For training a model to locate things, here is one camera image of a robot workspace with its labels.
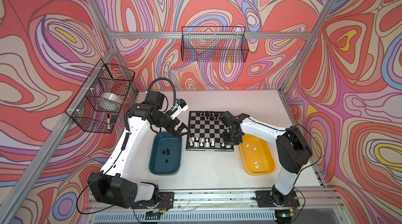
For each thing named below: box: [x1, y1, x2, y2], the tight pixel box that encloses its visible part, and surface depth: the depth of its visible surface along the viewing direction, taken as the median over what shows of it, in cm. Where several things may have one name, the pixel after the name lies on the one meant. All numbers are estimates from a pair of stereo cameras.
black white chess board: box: [185, 110, 234, 152], surface depth 96 cm
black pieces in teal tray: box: [162, 147, 171, 164], surface depth 90 cm
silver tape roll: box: [100, 92, 124, 105], surface depth 75 cm
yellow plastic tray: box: [238, 133, 276, 176], surface depth 86 cm
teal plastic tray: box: [148, 131, 183, 176], surface depth 89 cm
